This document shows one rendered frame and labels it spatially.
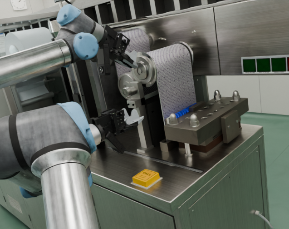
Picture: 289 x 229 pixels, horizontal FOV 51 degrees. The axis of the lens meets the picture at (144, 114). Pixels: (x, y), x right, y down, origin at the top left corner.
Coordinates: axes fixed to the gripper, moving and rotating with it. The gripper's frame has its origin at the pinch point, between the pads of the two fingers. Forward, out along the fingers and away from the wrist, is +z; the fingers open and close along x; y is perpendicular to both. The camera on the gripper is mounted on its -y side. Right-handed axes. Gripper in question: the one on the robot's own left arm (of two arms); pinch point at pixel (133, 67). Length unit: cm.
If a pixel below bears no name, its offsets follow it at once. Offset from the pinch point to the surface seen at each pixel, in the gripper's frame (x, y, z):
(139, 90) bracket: 0.4, -6.6, 7.3
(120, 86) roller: 16.2, -4.3, 9.7
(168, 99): -7.0, -6.0, 17.7
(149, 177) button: -19.6, -39.3, 7.1
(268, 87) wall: 65, 107, 263
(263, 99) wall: 73, 96, 273
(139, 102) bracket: 0.4, -11.2, 9.2
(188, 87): -7.0, 4.1, 28.7
